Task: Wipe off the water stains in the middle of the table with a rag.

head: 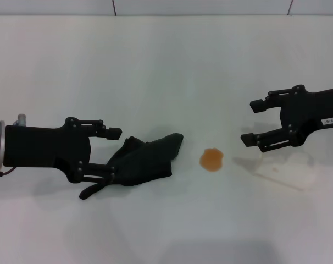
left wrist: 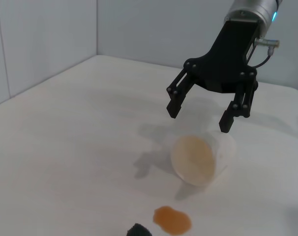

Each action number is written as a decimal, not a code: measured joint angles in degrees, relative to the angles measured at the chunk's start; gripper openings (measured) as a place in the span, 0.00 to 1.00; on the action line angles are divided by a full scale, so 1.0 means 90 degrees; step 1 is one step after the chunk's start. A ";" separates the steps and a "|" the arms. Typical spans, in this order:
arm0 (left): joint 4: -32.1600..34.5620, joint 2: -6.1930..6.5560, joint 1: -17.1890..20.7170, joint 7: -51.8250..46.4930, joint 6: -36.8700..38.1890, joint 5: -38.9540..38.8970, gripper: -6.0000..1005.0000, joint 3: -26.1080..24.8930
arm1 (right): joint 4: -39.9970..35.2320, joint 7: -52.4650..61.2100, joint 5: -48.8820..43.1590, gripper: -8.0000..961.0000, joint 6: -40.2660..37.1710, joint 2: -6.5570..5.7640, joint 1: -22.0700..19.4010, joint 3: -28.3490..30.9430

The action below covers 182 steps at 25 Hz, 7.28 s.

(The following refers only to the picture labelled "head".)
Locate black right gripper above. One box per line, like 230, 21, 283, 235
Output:
240, 84, 333, 153

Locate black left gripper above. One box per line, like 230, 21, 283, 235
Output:
4, 117, 122, 184

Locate dark cloth rag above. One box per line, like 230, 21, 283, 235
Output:
78, 133, 185, 200

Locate white paper cup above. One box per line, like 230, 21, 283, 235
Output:
254, 152, 315, 191

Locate brown liquid stain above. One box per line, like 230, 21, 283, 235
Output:
199, 147, 225, 173

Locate grey left wrist connector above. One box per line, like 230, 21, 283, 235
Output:
14, 113, 29, 127

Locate thin left wrist cable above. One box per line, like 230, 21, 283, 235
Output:
0, 166, 18, 177

